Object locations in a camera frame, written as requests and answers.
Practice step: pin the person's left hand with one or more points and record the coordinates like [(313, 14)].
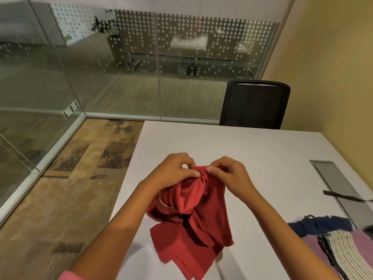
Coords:
[(169, 172)]

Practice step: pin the navy blue hoodie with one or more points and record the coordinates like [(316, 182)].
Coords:
[(320, 224)]

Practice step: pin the potted green plant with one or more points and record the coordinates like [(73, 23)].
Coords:
[(107, 32)]

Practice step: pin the red garment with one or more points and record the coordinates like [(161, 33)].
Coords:
[(192, 224)]

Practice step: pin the mauve striped t-shirt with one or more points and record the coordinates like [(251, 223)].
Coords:
[(364, 244)]

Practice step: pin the person's left pink sleeve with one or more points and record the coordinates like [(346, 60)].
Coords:
[(70, 276)]

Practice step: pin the metal glass door bracket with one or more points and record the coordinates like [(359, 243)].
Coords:
[(71, 109)]

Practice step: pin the person's right hand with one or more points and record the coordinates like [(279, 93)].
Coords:
[(233, 177)]

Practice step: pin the green white sign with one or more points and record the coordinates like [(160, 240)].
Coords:
[(68, 39)]

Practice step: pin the striped knit top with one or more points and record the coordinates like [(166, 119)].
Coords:
[(344, 253)]

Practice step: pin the person's right forearm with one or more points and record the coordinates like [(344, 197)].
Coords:
[(285, 239)]

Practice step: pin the white background table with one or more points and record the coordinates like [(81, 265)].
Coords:
[(189, 43)]

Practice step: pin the person's left forearm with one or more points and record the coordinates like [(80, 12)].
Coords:
[(113, 236)]

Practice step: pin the black orange backpack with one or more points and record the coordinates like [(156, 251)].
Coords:
[(346, 196)]

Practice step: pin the black mesh office chair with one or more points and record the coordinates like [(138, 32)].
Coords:
[(253, 104)]

